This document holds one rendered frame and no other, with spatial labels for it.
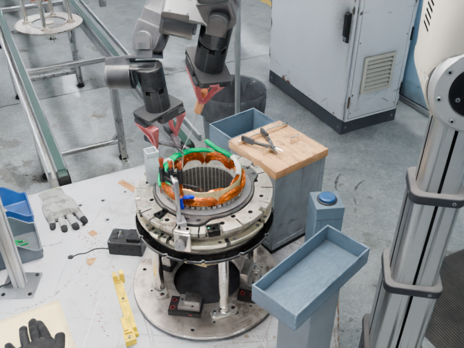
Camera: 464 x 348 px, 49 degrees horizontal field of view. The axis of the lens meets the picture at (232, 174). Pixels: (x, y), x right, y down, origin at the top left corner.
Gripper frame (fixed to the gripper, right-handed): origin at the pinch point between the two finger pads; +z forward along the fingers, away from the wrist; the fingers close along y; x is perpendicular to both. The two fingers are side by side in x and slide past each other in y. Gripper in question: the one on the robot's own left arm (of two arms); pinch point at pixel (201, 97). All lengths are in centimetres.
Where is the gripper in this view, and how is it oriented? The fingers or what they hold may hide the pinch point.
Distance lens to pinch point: 105.5
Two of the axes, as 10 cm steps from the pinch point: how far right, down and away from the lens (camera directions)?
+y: 3.3, 7.9, -5.2
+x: 9.2, -1.5, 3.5
